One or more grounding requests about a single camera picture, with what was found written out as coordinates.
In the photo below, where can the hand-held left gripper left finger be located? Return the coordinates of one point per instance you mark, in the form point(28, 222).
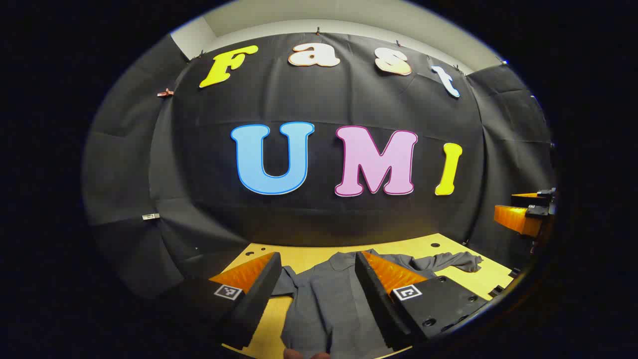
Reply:
point(259, 294)

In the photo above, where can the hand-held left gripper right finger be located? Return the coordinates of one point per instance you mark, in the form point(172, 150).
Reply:
point(374, 294)

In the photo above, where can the grey button-up shirt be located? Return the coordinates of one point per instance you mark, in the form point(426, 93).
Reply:
point(334, 304)

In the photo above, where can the small white clip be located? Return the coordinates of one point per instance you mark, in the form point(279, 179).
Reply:
point(150, 216)

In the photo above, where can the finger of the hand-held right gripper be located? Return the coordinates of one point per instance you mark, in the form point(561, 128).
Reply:
point(528, 198)
point(518, 219)

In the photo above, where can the small copper clip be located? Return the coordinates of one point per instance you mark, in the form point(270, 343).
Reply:
point(165, 92)

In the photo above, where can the black backdrop cloth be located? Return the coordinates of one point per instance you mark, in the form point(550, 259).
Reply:
point(199, 149)

